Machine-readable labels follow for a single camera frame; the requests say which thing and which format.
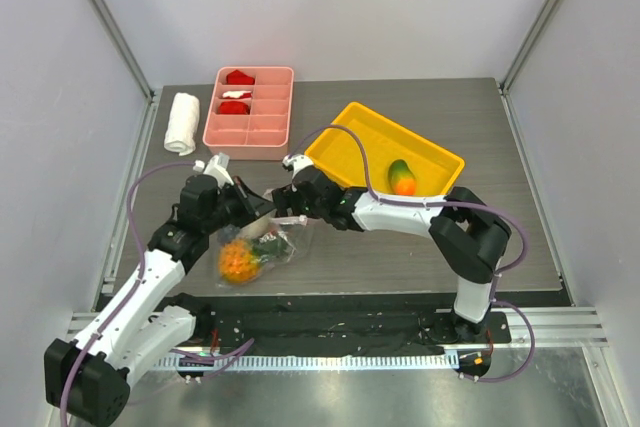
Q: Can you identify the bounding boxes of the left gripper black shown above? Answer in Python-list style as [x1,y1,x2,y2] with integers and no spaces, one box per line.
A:
[203,176,277,234]

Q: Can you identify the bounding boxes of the clear zip top bag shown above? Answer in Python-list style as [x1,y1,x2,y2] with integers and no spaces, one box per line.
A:
[214,215,315,287]

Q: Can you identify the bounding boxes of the fake pineapple orange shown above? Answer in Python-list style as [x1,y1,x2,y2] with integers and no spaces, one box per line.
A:
[218,239,261,284]

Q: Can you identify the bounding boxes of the fake mango orange green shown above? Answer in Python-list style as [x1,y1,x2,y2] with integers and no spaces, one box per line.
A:
[387,159,417,196]

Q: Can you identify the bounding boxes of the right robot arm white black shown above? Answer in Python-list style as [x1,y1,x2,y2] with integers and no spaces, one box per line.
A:
[270,166,511,342]

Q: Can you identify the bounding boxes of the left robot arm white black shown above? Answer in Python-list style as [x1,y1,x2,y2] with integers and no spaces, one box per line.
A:
[44,174,275,426]

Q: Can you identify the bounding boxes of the fake green lettuce leaf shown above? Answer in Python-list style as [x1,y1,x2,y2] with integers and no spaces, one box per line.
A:
[252,233,294,263]

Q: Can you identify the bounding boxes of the red fake food lower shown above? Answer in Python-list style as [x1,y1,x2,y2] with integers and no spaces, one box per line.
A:
[218,100,250,115]

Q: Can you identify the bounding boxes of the white red fake food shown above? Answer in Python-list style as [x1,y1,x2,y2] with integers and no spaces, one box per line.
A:
[221,90,253,100]

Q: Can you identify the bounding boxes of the red fake food top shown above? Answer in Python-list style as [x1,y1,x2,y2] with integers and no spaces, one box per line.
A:
[226,69,255,86]

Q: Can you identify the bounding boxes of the pink divided organizer tray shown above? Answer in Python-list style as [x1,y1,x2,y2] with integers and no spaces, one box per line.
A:
[202,66,294,161]

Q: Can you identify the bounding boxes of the rolled white towel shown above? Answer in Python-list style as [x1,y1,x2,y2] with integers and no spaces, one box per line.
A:
[164,92,200,156]

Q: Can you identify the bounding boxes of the yellow plastic tray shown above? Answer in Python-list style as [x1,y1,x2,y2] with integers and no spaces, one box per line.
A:
[305,102,465,197]

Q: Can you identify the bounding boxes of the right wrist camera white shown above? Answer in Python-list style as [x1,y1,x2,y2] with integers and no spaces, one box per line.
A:
[282,154,315,182]

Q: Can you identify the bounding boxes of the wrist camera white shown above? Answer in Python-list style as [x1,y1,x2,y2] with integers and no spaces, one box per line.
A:
[282,154,315,182]
[193,153,234,189]

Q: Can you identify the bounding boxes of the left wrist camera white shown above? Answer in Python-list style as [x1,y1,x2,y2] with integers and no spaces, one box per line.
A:
[193,153,234,189]

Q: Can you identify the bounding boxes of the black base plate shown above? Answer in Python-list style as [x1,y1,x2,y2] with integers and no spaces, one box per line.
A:
[163,293,511,356]

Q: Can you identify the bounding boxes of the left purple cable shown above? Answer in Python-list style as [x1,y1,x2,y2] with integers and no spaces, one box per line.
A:
[59,161,256,427]

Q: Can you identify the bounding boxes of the white slotted cable duct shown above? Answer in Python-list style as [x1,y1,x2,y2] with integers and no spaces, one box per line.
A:
[152,351,459,375]

